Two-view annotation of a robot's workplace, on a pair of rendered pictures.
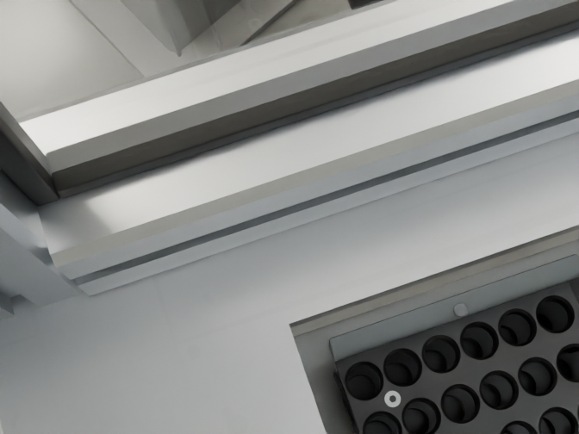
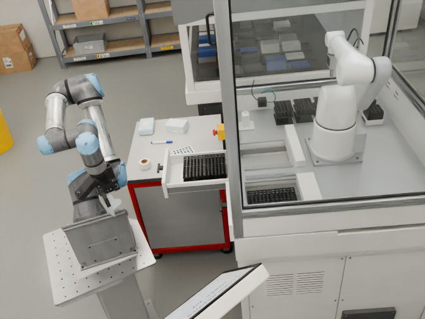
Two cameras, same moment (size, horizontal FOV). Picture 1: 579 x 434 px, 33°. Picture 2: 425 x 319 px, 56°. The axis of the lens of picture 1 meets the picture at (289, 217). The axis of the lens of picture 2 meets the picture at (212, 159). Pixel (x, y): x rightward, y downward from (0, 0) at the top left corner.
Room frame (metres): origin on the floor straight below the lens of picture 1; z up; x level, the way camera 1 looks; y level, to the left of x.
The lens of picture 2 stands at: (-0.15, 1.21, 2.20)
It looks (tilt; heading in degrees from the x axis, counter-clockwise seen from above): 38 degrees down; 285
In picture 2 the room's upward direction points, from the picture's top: 7 degrees counter-clockwise
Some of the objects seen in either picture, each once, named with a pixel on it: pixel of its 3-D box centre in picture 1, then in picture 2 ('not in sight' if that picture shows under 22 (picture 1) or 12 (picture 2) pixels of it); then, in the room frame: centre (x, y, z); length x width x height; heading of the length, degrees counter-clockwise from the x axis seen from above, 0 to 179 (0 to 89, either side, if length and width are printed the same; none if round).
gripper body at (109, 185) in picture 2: not in sight; (103, 179); (0.59, 0.15, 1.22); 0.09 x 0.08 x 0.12; 44
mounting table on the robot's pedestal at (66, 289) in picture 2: not in sight; (99, 256); (0.76, 0.13, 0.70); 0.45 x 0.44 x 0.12; 36
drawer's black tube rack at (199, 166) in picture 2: not in sight; (204, 169); (0.33, -0.36, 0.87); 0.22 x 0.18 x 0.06; 13
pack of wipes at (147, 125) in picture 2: not in sight; (146, 126); (0.84, -0.87, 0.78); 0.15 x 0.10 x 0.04; 104
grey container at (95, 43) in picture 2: not in sight; (90, 43); (2.72, -3.65, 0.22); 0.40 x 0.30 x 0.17; 16
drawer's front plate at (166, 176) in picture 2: not in sight; (167, 172); (0.52, -0.32, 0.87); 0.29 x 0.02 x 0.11; 103
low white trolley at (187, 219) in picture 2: not in sight; (184, 188); (0.60, -0.72, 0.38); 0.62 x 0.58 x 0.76; 103
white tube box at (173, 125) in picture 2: not in sight; (176, 126); (0.64, -0.88, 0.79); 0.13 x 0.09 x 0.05; 173
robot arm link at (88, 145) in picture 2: not in sight; (89, 149); (0.59, 0.16, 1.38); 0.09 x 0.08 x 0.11; 117
